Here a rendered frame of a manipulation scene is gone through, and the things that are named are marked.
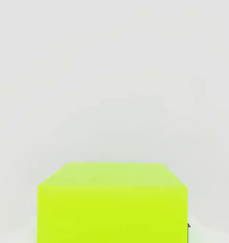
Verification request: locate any small yellow-green cube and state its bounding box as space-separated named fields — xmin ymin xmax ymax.
xmin=37 ymin=161 xmax=189 ymax=243

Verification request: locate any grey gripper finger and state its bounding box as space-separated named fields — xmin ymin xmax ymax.
xmin=187 ymin=223 xmax=208 ymax=243

